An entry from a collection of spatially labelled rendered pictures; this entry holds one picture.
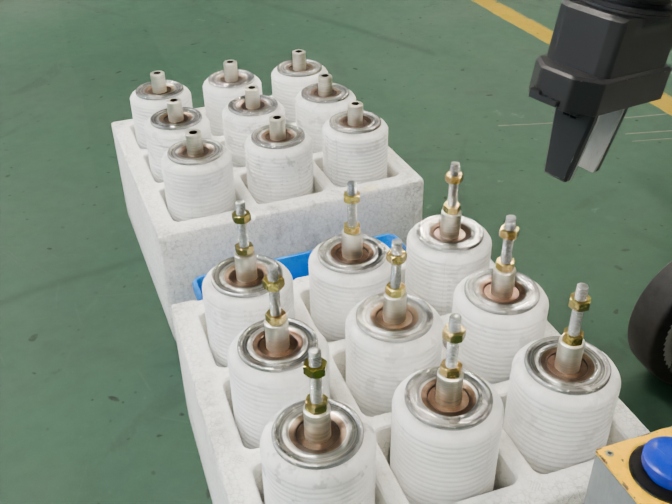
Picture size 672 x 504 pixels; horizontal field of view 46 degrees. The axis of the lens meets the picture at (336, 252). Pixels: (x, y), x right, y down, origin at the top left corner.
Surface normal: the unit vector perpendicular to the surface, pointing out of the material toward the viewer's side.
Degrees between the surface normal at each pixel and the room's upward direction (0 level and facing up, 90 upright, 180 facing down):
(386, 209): 90
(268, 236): 90
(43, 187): 0
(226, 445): 0
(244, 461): 0
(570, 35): 82
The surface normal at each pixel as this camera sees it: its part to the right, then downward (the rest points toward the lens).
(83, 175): -0.01, -0.83
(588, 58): -0.74, 0.25
